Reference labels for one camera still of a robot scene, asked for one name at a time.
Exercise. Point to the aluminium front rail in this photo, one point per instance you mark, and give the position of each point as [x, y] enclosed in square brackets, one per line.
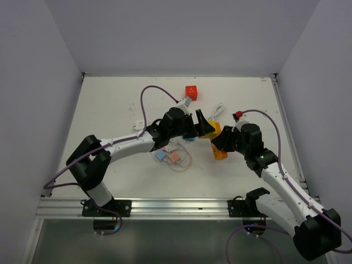
[137, 208]

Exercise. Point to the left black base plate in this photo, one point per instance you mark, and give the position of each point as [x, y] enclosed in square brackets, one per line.
[122, 207]

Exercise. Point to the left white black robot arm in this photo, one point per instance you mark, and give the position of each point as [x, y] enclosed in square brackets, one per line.
[89, 162]

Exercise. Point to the red cube socket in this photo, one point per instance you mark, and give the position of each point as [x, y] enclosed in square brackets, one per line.
[192, 92]

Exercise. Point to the blue usb charger plug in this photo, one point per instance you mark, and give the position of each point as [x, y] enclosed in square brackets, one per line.
[160, 155]

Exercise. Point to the yellow cube socket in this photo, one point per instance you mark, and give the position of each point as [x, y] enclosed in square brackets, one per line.
[216, 130]

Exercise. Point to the pink usb charger plug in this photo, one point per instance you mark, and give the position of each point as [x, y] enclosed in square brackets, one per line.
[174, 158]

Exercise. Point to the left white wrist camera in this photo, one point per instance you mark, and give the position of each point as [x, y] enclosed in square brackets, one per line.
[184, 103]

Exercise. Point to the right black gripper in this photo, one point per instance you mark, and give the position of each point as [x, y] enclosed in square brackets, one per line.
[222, 140]

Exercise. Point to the pink blue white adapter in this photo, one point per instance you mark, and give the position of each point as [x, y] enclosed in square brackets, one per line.
[139, 125]

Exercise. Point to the grey plug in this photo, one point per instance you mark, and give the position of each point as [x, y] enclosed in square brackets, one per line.
[171, 146]

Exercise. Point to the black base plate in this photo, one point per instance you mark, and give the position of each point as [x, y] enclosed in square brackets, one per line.
[122, 207]
[243, 207]

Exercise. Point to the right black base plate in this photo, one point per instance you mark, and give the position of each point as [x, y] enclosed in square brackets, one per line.
[243, 207]

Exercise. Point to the bright blue plug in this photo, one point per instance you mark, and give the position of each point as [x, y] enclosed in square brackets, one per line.
[189, 139]

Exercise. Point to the orange power strip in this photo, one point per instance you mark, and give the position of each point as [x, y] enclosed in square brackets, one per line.
[218, 154]

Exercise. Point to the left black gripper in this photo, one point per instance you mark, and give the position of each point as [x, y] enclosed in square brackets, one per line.
[203, 127]

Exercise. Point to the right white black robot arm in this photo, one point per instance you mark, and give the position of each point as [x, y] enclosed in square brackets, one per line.
[314, 229]

